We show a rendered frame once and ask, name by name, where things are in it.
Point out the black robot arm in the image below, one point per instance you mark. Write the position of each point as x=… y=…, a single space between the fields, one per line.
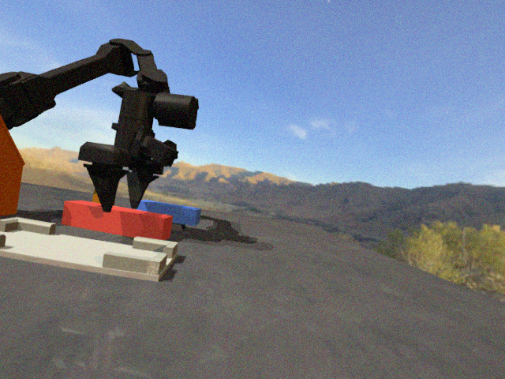
x=23 y=95

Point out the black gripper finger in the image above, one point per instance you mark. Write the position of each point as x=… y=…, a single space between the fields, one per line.
x=137 y=185
x=105 y=180

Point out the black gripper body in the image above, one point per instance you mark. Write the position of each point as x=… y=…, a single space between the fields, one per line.
x=118 y=155

